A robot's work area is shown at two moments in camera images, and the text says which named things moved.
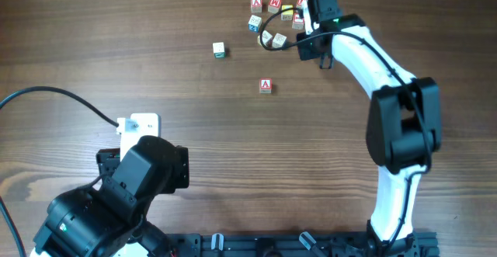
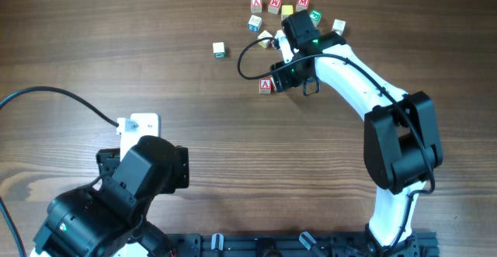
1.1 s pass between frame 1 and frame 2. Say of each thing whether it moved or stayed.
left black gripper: stayed
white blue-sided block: stayed
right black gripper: moved
